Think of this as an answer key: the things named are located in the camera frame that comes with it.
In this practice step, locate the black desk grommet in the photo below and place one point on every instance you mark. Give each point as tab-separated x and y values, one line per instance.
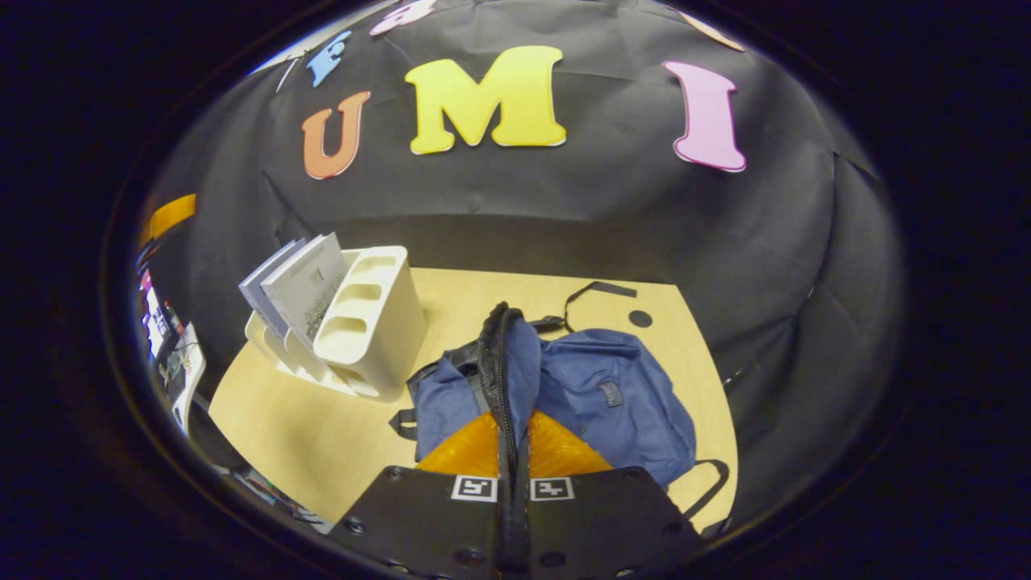
640	318

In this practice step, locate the white bookshelf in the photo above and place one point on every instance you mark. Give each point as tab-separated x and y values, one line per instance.
378	338

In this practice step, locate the blue and white printed box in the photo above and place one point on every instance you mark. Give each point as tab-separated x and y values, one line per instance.
157	318

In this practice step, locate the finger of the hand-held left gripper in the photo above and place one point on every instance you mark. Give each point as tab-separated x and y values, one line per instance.
173	213

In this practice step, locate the white cover book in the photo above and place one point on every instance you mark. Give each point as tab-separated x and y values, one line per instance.
310	282

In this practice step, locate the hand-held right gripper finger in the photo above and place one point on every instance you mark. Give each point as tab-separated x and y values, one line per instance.
522	532
506	532

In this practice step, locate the white plastic tray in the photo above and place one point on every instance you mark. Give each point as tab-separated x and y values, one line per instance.
189	379

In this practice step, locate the blue schoolbag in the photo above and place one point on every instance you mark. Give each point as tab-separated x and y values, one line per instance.
612	403

